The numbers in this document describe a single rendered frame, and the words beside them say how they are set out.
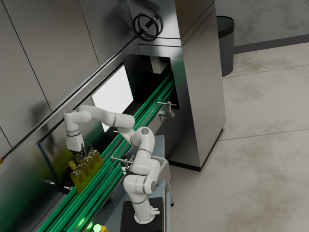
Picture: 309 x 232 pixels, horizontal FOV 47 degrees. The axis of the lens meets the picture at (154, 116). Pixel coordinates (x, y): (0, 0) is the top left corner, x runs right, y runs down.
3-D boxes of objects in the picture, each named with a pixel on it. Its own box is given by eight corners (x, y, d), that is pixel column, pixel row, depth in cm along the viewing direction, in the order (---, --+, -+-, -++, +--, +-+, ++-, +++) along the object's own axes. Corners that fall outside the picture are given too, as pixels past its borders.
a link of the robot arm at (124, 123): (115, 135, 200) (108, 145, 212) (151, 140, 207) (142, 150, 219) (116, 109, 207) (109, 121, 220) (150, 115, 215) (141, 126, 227)
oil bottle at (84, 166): (90, 183, 231) (79, 159, 218) (97, 185, 228) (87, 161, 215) (85, 189, 227) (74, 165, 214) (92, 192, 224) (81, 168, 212)
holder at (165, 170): (135, 160, 259) (133, 152, 255) (169, 168, 246) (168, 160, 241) (123, 177, 248) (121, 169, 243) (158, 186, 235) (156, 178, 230)
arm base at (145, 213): (160, 205, 214) (155, 187, 206) (160, 222, 204) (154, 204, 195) (135, 208, 217) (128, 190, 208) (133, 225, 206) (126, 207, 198)
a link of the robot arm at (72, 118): (89, 105, 206) (91, 111, 197) (92, 122, 210) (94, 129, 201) (62, 109, 203) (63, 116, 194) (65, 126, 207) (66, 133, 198)
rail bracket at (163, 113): (162, 117, 288) (156, 94, 275) (180, 120, 280) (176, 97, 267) (159, 121, 285) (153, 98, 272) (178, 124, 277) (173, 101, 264)
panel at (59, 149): (131, 100, 281) (121, 61, 261) (134, 100, 280) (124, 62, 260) (58, 182, 222) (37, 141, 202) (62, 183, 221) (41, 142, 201)
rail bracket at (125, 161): (115, 164, 240) (110, 150, 233) (136, 169, 232) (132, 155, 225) (113, 167, 238) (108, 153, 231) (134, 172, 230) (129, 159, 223)
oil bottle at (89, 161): (95, 176, 234) (85, 153, 222) (102, 179, 232) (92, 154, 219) (90, 183, 231) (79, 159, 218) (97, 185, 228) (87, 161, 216)
